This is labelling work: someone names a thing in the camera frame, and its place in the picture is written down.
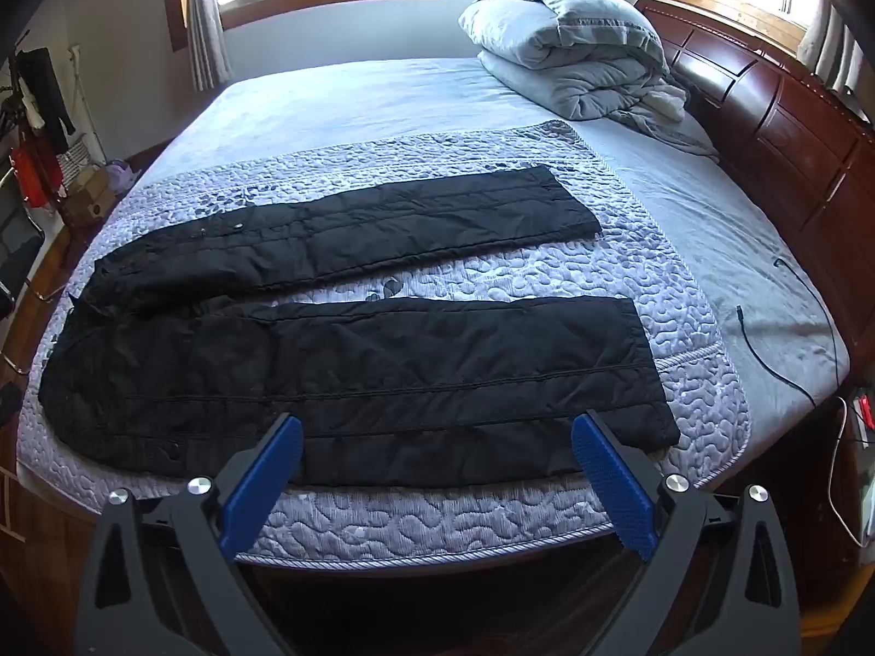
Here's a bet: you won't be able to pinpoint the dark wooden headboard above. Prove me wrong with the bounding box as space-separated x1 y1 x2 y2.
632 0 875 390

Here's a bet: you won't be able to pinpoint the white cable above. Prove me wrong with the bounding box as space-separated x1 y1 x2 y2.
824 393 866 548

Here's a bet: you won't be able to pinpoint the black jacket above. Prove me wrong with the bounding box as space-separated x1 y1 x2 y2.
37 164 681 489

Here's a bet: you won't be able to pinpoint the purple bag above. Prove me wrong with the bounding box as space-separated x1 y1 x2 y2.
106 159 141 196

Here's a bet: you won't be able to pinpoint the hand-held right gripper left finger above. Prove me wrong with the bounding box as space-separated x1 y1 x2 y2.
75 413 305 656

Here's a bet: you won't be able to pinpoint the cardboard boxes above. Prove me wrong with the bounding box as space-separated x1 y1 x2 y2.
61 164 117 226

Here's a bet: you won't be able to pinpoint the black cable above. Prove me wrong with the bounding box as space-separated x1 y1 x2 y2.
734 256 842 404

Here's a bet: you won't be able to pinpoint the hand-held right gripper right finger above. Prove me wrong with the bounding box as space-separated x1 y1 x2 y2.
570 410 802 656

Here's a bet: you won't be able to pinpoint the white wire rack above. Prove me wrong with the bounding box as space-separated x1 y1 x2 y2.
55 143 107 199

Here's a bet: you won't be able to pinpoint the grey quilted blanket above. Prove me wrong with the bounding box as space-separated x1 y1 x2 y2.
15 119 753 568

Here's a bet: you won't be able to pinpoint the white curtain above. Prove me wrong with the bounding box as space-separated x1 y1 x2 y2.
796 0 866 93
174 0 234 93

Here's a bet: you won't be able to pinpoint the hanging red cloth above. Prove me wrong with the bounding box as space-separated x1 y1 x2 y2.
10 147 45 209

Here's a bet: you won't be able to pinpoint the grey quilted bed mattress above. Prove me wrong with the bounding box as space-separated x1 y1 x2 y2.
14 58 852 568

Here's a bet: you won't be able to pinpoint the hanging black clothes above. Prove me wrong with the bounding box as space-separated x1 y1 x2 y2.
14 48 76 151

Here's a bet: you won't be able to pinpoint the black mesh chair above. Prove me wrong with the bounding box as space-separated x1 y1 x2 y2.
0 208 45 315

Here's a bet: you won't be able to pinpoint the grey pillow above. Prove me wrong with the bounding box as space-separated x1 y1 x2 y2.
458 0 719 161

